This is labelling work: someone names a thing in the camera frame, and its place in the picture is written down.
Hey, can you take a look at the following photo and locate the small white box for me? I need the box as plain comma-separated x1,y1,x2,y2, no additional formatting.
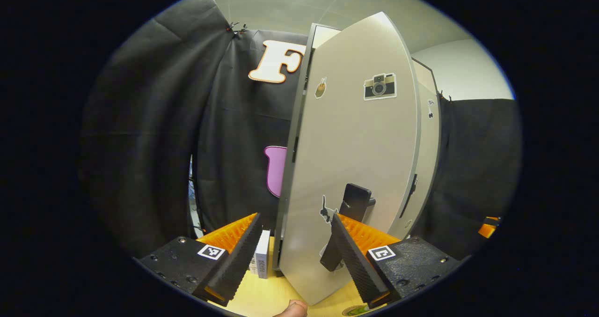
249,229,271,280

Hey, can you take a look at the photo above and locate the white grey cabinet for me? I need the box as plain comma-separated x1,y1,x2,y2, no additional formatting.
274,23,443,271

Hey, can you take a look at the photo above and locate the black left door handle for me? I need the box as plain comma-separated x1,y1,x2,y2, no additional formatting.
320,183,376,272

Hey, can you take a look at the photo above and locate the black door handle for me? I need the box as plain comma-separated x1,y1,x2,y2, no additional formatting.
399,173,418,219
320,183,376,272

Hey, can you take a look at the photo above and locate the black right door handle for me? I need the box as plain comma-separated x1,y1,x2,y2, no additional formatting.
399,173,418,219

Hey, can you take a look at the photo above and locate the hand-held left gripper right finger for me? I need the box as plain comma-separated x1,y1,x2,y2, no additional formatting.
331,214,471,309

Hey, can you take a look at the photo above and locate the black backdrop cloth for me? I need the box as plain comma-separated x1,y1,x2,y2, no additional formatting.
80,0,522,261

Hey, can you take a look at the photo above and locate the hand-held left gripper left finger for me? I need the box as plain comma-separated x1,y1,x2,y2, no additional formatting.
132,213,263,307

